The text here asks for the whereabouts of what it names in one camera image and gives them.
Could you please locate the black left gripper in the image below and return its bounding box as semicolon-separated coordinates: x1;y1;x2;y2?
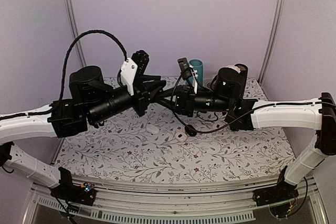
88;76;166;125

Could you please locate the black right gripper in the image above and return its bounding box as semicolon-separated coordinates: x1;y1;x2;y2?
154;84;232;117

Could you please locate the white earbud charging case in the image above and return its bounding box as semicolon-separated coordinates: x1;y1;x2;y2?
146;124;160;135

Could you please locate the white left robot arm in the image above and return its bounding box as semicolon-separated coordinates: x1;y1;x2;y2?
1;64;166;200

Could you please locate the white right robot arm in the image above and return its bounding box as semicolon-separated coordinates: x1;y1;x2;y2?
154;65;335;201

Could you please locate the cream case with black oval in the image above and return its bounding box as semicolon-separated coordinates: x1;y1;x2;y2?
175;132;188;142

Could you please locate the clear tape roll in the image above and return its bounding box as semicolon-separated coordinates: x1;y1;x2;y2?
203;75;217;89

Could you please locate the teal tall vase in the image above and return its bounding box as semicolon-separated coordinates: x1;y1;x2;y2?
189;59;203;84

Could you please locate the white ribbed vase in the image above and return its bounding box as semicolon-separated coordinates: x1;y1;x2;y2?
226;65;241;73

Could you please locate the black cylinder vase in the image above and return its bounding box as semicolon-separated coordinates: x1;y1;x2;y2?
235;63;248;86

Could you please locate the floral patterned table mat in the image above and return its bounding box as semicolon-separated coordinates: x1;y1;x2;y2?
54;76;297;184

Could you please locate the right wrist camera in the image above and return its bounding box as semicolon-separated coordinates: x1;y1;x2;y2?
177;58;198;94

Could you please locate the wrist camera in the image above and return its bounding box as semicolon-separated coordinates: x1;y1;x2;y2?
177;58;198;94
117;50;149;96

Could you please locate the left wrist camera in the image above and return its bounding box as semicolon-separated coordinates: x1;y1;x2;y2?
117;50;149;96

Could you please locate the aluminium front rail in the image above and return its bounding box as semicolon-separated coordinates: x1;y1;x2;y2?
24;176;329;223

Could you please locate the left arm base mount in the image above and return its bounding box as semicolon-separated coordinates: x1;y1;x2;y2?
50;167;97;206

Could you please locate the aluminium frame post left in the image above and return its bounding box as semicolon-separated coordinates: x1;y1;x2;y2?
64;0;87;68

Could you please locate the aluminium frame post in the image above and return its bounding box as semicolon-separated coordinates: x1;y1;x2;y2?
258;0;285;86
64;0;87;68

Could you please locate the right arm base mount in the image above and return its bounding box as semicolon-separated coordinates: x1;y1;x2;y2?
253;166;299;206

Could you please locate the aluminium frame post right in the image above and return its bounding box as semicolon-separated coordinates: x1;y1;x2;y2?
258;0;285;86

